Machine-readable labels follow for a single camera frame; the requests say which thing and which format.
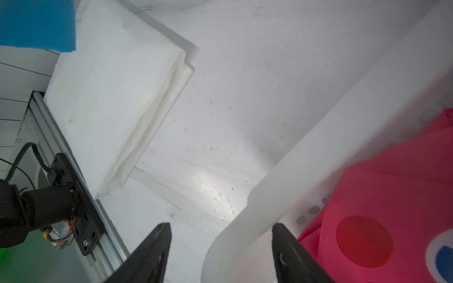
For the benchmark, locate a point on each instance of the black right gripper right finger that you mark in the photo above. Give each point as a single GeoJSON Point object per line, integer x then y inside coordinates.
{"type": "Point", "coordinates": [293, 263]}

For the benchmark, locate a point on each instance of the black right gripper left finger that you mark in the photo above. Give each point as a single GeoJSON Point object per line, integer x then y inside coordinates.
{"type": "Point", "coordinates": [147, 264]}

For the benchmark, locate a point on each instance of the pink bunny raincoat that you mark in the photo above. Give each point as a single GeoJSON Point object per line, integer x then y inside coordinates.
{"type": "Point", "coordinates": [390, 218]}

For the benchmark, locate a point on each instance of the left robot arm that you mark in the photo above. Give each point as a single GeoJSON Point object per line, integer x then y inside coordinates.
{"type": "Point", "coordinates": [22, 213]}

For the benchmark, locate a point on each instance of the white plastic perforated basket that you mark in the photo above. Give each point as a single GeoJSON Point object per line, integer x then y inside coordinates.
{"type": "Point", "coordinates": [391, 104]}

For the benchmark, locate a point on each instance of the white folded raincoat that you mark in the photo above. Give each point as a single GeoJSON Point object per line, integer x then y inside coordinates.
{"type": "Point", "coordinates": [110, 96]}

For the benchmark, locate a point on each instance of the blue folded raincoat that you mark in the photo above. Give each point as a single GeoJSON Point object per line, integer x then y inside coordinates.
{"type": "Point", "coordinates": [45, 25]}

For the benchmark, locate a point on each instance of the electronics wiring bundle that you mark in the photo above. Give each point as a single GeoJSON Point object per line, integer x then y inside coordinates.
{"type": "Point", "coordinates": [60, 235]}

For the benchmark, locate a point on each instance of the aluminium mounting rail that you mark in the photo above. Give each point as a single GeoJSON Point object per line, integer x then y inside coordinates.
{"type": "Point", "coordinates": [110, 252]}

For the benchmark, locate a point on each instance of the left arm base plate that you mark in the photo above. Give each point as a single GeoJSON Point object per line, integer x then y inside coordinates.
{"type": "Point", "coordinates": [88, 226]}

